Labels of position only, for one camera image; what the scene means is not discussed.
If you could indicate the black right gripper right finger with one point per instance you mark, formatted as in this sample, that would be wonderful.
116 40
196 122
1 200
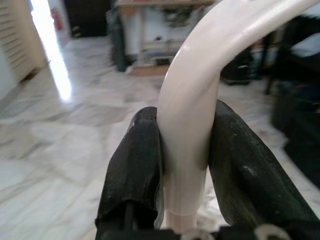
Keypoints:
245 175

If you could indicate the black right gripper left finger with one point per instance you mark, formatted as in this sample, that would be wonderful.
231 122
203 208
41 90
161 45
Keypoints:
132 162

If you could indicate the dark furniture block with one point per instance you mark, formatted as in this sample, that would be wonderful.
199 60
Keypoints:
300 135

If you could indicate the black bag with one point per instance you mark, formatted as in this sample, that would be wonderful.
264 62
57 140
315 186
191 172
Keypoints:
237 68

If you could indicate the light wooden table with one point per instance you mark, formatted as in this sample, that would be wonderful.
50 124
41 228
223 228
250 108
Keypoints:
150 45

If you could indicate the dark green tall bag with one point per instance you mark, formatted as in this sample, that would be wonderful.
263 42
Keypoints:
118 40

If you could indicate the black chair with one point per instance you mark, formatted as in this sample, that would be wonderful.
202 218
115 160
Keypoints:
290 55

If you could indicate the black cabinet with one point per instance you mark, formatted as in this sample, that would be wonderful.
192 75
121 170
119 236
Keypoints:
85 17

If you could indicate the red fire extinguisher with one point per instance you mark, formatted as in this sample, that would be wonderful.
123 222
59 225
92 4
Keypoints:
55 20

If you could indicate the cream louvered door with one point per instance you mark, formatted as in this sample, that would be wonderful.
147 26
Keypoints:
17 40

